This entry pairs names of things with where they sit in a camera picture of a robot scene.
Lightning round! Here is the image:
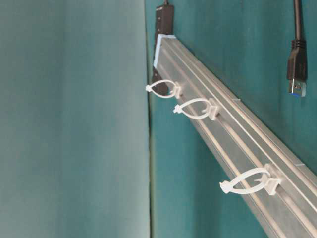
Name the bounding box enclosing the black USB cable with plug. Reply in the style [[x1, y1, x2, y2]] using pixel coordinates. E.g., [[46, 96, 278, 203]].
[[286, 0, 308, 97]]

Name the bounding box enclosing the black multi-port USB hub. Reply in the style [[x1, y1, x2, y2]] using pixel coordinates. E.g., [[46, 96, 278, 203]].
[[152, 0, 174, 96]]

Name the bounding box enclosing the white zip-tie ring near hub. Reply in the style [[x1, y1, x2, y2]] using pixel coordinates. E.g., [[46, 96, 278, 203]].
[[145, 79, 182, 99]]

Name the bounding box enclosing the white zip-tie ring middle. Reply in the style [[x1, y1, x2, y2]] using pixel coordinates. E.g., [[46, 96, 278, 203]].
[[172, 97, 219, 121]]

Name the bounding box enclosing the white zip-tie ring far end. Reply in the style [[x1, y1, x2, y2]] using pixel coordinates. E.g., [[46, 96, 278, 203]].
[[219, 163, 282, 195]]

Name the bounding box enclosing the long aluminium extrusion rail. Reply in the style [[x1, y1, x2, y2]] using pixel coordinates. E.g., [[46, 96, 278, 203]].
[[154, 34, 317, 238]]

